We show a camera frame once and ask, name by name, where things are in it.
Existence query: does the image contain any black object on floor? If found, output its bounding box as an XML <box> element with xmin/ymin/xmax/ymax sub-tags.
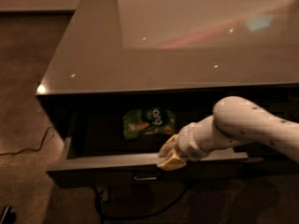
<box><xmin>0</xmin><ymin>205</ymin><xmax>16</xmax><ymax>224</ymax></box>

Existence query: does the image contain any thin black floor cable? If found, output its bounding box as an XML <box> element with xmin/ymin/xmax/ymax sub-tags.
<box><xmin>0</xmin><ymin>126</ymin><xmax>55</xmax><ymax>157</ymax></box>

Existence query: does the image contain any green snack bag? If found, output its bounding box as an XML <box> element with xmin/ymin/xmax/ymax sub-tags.
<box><xmin>122</xmin><ymin>107</ymin><xmax>176</xmax><ymax>140</ymax></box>

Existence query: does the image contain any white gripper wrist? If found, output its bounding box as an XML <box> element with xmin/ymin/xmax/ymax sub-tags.
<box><xmin>157</xmin><ymin>121</ymin><xmax>214</xmax><ymax>171</ymax></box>

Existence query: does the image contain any drawer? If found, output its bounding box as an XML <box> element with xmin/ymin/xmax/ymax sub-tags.
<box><xmin>47</xmin><ymin>112</ymin><xmax>248</xmax><ymax>188</ymax></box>

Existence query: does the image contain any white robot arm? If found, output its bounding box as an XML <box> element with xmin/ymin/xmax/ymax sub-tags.
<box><xmin>157</xmin><ymin>96</ymin><xmax>299</xmax><ymax>171</ymax></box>

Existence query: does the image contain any dark wall baseboard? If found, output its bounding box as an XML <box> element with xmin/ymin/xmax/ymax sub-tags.
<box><xmin>0</xmin><ymin>8</ymin><xmax>76</xmax><ymax>16</ymax></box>

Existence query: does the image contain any dark cabinet with glossy top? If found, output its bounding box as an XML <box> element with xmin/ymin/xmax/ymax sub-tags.
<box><xmin>36</xmin><ymin>0</ymin><xmax>299</xmax><ymax>173</ymax></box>

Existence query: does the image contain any thick black floor cable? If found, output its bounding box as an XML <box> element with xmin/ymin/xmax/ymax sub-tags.
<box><xmin>93</xmin><ymin>180</ymin><xmax>191</xmax><ymax>224</ymax></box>

